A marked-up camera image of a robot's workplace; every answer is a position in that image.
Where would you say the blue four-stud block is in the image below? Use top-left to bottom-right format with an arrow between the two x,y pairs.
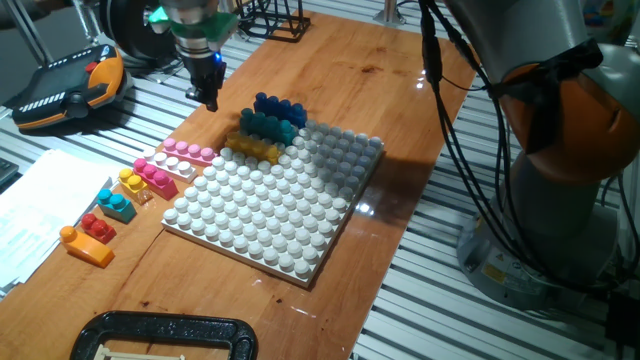
253,91 -> 309,130

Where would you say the red two-stud block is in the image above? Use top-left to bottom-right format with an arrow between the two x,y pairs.
80,213 -> 118,245

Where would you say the teal four-stud block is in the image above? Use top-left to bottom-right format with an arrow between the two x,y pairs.
238,107 -> 299,147

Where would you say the yellow four-stud block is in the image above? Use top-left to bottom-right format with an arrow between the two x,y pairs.
224,130 -> 284,165

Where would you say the white studded baseplate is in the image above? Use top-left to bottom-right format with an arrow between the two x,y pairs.
160,118 -> 385,289

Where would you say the varnished wooden board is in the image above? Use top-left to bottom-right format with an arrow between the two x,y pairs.
0,9 -> 476,360

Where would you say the white flat four-stud block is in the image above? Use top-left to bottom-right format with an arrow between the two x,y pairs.
141,146 -> 199,184

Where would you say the yellow two-stud block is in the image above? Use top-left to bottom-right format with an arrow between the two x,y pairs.
117,167 -> 154,205

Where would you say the orange black teach pendant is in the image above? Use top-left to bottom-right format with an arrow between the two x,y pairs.
10,43 -> 132,132

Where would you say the black filament spool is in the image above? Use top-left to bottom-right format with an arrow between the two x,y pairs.
98,0 -> 181,64

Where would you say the orange sloped one-stud block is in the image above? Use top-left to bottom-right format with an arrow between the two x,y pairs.
59,225 -> 116,269

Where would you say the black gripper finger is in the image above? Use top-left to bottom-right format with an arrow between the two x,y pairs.
184,83 -> 206,104
204,85 -> 222,113

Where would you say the metal post foot bracket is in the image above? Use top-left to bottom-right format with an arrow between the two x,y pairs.
372,0 -> 407,27

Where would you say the black metal C-clamp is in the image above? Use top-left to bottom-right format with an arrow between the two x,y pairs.
68,310 -> 259,360

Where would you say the pink four-stud block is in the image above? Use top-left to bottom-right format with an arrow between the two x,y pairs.
162,137 -> 219,168

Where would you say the teal two-stud block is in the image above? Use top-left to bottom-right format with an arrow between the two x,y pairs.
96,188 -> 138,225

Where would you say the black wire frame stand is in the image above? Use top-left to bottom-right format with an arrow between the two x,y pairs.
234,0 -> 312,44

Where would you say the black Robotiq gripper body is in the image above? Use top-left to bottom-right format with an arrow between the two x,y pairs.
173,19 -> 229,94

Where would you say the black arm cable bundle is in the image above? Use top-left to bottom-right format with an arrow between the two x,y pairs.
418,0 -> 566,281

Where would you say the stack of white papers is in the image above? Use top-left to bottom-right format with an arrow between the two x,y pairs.
0,148 -> 114,296

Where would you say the green gripper mount adapter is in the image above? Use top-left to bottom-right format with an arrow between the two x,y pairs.
147,5 -> 240,44

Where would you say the magenta three-stud block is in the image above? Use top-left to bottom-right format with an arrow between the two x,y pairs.
132,157 -> 180,201

